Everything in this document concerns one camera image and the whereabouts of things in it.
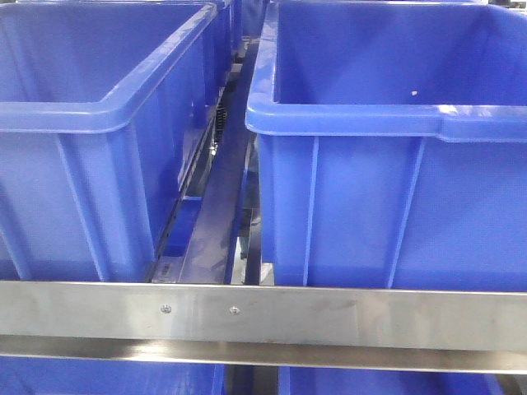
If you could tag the lower blue bin left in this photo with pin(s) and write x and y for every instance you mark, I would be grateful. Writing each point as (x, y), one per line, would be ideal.
(70, 376)

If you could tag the blue plastic bin right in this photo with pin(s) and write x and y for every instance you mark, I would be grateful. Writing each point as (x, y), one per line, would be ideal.
(392, 144)

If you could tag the blue plastic bin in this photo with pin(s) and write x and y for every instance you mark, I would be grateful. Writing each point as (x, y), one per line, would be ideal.
(392, 144)
(103, 105)

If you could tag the lower blue bin right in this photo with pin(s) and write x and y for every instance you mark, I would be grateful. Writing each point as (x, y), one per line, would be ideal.
(295, 380)

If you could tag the blue plastic bin left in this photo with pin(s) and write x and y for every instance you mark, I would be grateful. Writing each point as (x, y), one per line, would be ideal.
(103, 105)

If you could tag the steel shelf divider rail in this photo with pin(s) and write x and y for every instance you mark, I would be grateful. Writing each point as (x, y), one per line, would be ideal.
(201, 246)

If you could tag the steel shelf front beam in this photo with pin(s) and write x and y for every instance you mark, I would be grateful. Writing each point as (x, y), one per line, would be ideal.
(416, 330)

